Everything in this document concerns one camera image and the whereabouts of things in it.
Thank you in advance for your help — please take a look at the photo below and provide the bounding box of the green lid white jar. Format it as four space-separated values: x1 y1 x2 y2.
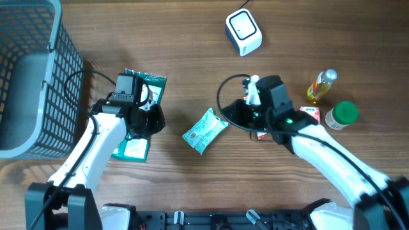
325 101 359 130

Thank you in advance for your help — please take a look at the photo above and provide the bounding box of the red stick packet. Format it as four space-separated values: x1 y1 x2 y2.
257 132 267 141

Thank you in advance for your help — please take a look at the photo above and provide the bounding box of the grey plastic mesh basket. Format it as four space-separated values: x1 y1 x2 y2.
1 0 84 160

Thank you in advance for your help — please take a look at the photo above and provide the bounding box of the red white carton cup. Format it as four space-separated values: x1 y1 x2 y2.
300 106 320 124

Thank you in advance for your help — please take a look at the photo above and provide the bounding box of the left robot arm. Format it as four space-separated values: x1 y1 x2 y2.
25 73 165 229

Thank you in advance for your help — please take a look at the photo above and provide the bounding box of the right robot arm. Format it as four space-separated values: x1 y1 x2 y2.
219 73 408 229

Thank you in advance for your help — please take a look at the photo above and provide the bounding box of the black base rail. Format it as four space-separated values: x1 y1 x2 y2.
131 210 314 230

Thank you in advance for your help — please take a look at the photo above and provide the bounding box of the mint green wipes packet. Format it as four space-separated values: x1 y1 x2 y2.
182 108 228 155

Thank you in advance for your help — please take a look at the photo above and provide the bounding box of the white barcode scanner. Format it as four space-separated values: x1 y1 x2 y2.
225 8 263 57

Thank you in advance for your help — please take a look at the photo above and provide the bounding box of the yellow liquid small bottle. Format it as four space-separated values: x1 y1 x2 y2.
307 69 337 104

